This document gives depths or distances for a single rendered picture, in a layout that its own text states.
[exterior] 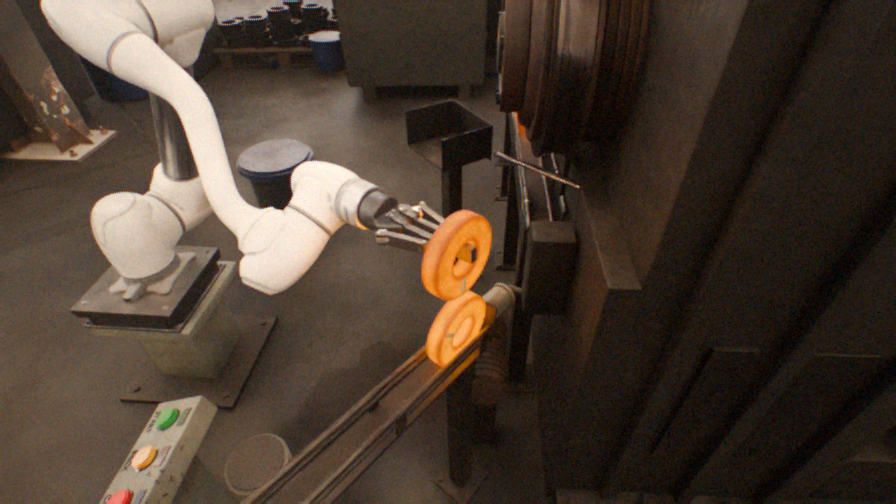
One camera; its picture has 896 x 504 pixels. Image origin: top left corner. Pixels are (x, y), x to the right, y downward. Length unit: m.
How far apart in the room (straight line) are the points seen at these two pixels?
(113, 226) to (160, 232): 0.11
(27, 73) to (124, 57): 2.57
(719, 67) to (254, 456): 1.01
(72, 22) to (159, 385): 1.21
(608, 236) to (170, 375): 1.59
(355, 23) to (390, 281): 2.07
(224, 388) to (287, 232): 1.03
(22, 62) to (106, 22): 2.53
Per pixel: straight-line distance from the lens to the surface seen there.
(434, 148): 1.74
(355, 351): 1.81
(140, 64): 1.11
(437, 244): 0.71
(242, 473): 1.06
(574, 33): 0.86
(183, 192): 1.58
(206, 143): 1.02
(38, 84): 3.72
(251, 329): 1.98
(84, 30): 1.17
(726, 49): 0.64
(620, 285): 0.81
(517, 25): 0.93
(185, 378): 1.94
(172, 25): 1.25
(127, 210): 1.54
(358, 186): 0.88
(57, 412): 2.12
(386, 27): 3.54
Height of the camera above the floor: 1.42
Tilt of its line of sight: 41 degrees down
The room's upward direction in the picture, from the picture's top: straight up
